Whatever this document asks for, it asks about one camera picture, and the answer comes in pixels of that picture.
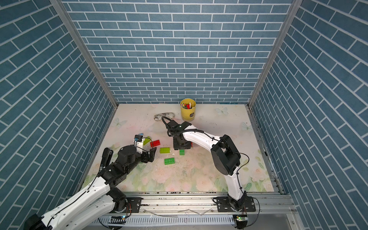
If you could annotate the red long lego brick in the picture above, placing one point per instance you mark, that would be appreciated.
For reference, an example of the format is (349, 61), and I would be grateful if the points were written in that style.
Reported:
(155, 143)

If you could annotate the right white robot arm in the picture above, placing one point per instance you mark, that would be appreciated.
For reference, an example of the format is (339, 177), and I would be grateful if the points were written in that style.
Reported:
(225, 155)

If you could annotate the yellow cup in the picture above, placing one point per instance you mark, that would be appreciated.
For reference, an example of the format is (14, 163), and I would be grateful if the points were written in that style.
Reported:
(188, 107)

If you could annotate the green long lego brick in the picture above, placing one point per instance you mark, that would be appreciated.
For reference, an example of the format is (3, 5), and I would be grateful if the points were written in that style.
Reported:
(169, 161)

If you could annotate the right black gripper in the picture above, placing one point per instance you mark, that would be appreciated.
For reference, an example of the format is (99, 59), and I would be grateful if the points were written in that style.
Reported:
(175, 145)

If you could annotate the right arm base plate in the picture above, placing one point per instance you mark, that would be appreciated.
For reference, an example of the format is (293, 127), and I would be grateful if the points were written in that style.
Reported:
(229, 204)

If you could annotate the lime lego brick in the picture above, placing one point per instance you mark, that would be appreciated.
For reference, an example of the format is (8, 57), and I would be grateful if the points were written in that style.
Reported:
(146, 140)
(165, 150)

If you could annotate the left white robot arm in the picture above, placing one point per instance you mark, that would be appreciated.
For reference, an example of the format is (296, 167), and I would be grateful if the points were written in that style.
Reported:
(99, 197)

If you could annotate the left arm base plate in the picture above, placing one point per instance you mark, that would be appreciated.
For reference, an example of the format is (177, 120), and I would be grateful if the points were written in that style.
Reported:
(134, 204)

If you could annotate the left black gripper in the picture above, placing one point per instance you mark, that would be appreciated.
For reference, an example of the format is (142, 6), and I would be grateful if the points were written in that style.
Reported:
(152, 155)

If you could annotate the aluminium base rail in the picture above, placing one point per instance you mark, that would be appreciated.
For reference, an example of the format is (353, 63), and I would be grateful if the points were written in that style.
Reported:
(273, 212)

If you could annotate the floral table mat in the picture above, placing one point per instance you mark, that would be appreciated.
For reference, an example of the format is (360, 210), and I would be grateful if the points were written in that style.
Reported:
(194, 171)

